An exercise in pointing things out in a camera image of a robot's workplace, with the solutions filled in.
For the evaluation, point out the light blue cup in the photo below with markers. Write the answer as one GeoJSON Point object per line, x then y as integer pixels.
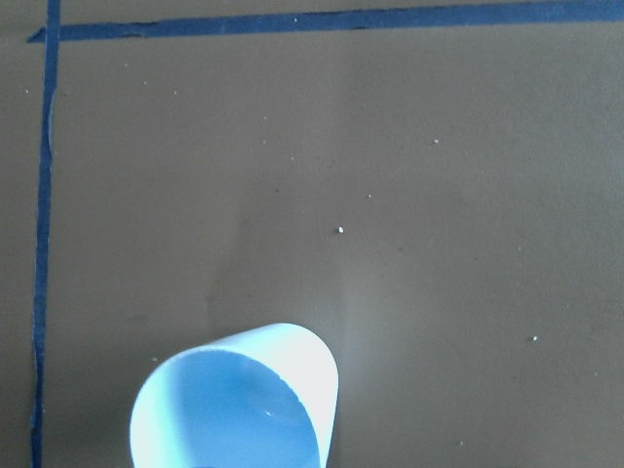
{"type": "Point", "coordinates": [260, 398]}

